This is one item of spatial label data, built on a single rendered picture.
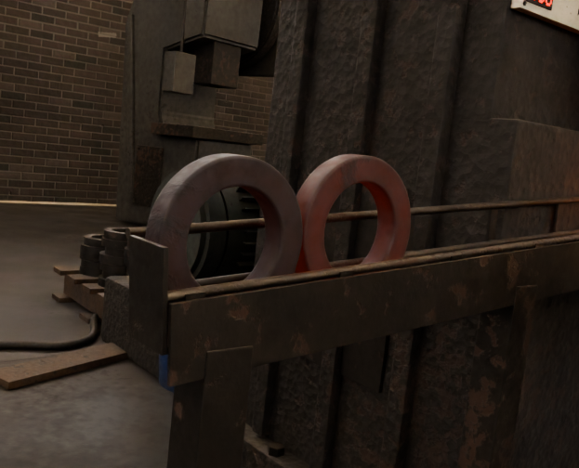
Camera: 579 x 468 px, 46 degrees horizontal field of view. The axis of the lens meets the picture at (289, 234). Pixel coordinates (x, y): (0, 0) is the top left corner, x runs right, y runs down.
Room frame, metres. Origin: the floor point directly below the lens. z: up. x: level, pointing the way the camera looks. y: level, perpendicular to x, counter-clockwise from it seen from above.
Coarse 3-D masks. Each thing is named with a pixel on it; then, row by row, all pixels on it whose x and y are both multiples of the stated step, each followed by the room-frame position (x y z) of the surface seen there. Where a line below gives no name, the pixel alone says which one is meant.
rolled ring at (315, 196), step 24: (336, 168) 0.80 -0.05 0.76; (360, 168) 0.82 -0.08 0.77; (384, 168) 0.85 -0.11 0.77; (312, 192) 0.78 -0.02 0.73; (336, 192) 0.80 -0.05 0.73; (384, 192) 0.86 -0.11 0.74; (312, 216) 0.78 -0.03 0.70; (384, 216) 0.88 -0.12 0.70; (408, 216) 0.89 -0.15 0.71; (312, 240) 0.78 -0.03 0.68; (384, 240) 0.88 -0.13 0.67; (312, 264) 0.78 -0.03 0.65; (360, 264) 0.88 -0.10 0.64
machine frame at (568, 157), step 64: (320, 0) 1.58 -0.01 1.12; (384, 0) 1.41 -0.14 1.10; (448, 0) 1.26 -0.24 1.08; (320, 64) 1.56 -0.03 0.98; (384, 64) 1.41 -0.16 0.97; (448, 64) 1.25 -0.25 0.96; (512, 64) 1.23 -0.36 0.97; (576, 64) 1.36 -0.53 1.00; (320, 128) 1.55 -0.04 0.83; (384, 128) 1.39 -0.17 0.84; (448, 128) 1.26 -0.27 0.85; (512, 128) 1.17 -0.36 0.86; (576, 128) 1.39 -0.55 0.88; (448, 192) 1.25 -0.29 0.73; (512, 192) 1.17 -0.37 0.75; (576, 192) 1.31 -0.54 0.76; (256, 256) 1.69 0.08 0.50; (448, 320) 1.22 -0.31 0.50; (576, 320) 1.36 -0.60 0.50; (256, 384) 1.65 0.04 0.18; (320, 384) 1.43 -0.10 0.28; (384, 384) 1.33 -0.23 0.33; (448, 384) 1.21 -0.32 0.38; (576, 384) 1.39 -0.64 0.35; (256, 448) 1.53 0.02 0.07; (320, 448) 1.41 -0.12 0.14; (384, 448) 1.27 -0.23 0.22; (448, 448) 1.19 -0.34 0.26; (512, 448) 1.25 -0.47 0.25; (576, 448) 1.42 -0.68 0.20
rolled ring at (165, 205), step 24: (192, 168) 0.69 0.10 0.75; (216, 168) 0.69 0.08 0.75; (240, 168) 0.71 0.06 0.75; (264, 168) 0.73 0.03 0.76; (168, 192) 0.67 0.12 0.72; (192, 192) 0.68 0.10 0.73; (216, 192) 0.69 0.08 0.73; (264, 192) 0.73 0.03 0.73; (288, 192) 0.75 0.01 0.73; (168, 216) 0.66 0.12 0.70; (192, 216) 0.68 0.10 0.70; (264, 216) 0.77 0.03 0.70; (288, 216) 0.76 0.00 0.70; (168, 240) 0.66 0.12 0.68; (288, 240) 0.76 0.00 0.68; (168, 264) 0.66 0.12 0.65; (264, 264) 0.76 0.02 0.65; (288, 264) 0.76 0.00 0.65; (168, 288) 0.66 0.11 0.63
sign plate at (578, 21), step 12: (516, 0) 1.20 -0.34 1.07; (528, 0) 1.20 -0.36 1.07; (552, 0) 1.25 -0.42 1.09; (564, 0) 1.28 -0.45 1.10; (576, 0) 1.30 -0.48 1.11; (528, 12) 1.22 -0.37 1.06; (540, 12) 1.23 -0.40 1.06; (552, 12) 1.26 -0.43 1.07; (564, 12) 1.28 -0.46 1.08; (576, 12) 1.31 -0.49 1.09; (564, 24) 1.29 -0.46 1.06; (576, 24) 1.31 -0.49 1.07
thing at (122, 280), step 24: (240, 192) 2.19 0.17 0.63; (216, 216) 2.06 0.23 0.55; (240, 216) 2.13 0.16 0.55; (192, 240) 2.07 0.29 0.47; (216, 240) 2.05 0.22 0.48; (240, 240) 2.12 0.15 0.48; (192, 264) 2.06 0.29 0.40; (216, 264) 2.08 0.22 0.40; (240, 264) 2.14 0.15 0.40; (120, 288) 2.34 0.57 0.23; (120, 312) 2.32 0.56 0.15; (120, 336) 2.31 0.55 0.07; (144, 360) 2.17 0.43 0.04
